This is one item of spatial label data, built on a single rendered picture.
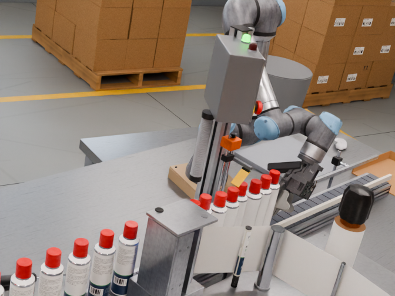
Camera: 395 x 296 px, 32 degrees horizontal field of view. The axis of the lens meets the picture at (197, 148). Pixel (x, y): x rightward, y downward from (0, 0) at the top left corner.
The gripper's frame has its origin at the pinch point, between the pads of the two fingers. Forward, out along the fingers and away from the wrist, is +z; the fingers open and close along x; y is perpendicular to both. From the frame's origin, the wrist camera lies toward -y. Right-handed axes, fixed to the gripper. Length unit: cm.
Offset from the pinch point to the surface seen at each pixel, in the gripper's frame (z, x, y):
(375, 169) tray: -33, 79, -9
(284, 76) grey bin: -69, 185, -136
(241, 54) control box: -33, -52, -3
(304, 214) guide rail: -4.0, 11.8, 4.7
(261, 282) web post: 16.9, -22.9, 19.8
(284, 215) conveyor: -0.5, 11.9, -1.4
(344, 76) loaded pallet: -115, 336, -178
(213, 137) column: -10.8, -27.5, -14.5
